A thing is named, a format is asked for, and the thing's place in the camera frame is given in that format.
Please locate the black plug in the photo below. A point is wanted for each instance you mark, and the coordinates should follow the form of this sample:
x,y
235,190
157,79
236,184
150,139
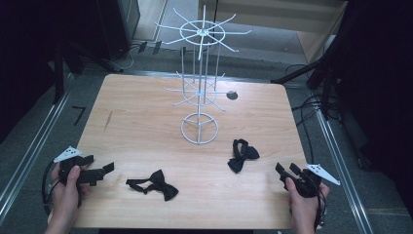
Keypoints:
x,y
157,47
142,47

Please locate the black round table grommet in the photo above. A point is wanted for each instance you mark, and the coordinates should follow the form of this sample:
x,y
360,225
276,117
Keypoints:
x,y
232,95

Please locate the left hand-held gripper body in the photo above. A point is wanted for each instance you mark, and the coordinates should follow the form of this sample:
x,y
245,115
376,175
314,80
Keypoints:
x,y
69,162

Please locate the person's right hand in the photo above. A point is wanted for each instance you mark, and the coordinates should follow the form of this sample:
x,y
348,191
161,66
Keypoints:
x,y
305,209

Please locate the black bow tie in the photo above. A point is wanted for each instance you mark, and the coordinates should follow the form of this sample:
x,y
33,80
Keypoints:
x,y
237,164
165,190

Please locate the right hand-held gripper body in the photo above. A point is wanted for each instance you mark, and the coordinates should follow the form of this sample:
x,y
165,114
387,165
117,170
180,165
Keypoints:
x,y
307,185

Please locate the light wooden panel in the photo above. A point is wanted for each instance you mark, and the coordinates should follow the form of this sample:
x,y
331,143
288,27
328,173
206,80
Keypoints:
x,y
321,39

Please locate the black metal stand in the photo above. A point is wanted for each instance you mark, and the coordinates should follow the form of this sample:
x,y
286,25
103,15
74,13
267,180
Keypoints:
x,y
311,66
58,74

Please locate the person's left hand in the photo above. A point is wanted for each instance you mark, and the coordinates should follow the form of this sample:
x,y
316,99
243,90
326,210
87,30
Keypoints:
x,y
65,201

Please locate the aluminium floor rail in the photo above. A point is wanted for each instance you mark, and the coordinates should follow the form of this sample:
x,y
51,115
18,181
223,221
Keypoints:
x,y
32,152
331,146

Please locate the dark cabinet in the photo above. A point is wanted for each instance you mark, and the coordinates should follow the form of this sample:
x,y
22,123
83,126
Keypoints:
x,y
118,26

